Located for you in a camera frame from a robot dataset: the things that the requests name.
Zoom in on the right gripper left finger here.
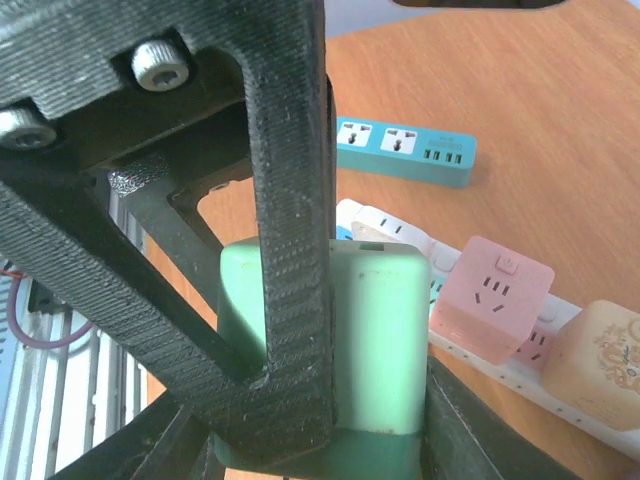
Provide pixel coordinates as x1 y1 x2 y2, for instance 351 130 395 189
53 394 225 480

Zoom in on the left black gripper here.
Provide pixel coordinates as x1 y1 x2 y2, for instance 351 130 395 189
1 49 249 310

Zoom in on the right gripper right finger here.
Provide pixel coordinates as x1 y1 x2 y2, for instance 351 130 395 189
422 356 577 480

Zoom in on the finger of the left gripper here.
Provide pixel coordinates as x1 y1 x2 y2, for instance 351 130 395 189
1 1 336 456

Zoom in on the pink cube socket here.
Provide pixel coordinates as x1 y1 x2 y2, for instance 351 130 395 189
429 236 555 365

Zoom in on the beige cube socket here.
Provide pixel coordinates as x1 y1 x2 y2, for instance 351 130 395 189
541 300 639 432

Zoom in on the green wall charger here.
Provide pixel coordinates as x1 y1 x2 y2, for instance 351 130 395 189
214 240 431 479

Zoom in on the long white power strip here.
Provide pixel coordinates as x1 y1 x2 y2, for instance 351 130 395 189
336 199 639 459

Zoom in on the teal power strip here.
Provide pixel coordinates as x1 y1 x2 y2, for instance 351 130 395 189
336 117 477 188

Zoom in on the aluminium rail frame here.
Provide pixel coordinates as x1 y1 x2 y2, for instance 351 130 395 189
0 194 151 480

